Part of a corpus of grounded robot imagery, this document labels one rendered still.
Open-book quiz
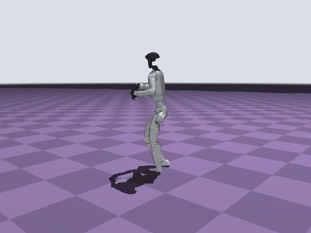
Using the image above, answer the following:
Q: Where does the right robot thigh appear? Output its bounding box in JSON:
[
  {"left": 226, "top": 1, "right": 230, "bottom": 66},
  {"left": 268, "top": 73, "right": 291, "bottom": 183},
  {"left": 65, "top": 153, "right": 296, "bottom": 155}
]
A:
[{"left": 144, "top": 114, "right": 154, "bottom": 143}]

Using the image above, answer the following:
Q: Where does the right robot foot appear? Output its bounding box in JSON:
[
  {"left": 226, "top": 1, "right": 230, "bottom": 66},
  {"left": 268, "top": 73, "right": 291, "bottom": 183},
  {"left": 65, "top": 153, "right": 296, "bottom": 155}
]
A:
[{"left": 155, "top": 160, "right": 170, "bottom": 166}]

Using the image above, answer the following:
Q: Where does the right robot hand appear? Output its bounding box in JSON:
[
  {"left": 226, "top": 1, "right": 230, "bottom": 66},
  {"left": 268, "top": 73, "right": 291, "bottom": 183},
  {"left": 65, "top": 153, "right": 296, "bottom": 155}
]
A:
[{"left": 130, "top": 83, "right": 140, "bottom": 96}]

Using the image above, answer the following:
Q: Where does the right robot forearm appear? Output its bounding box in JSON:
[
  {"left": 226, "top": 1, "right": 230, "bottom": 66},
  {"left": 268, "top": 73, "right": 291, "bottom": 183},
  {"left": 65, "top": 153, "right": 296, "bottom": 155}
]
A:
[{"left": 136, "top": 83, "right": 150, "bottom": 90}]

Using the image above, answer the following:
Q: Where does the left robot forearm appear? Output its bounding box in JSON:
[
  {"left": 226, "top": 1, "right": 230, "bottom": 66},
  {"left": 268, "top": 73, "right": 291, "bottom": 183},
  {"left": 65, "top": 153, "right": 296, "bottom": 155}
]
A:
[{"left": 133, "top": 89, "right": 152, "bottom": 98}]

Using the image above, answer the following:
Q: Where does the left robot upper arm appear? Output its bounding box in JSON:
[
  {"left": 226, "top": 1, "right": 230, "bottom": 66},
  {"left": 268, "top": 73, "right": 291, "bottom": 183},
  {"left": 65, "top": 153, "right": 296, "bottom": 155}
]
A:
[{"left": 148, "top": 73, "right": 157, "bottom": 98}]

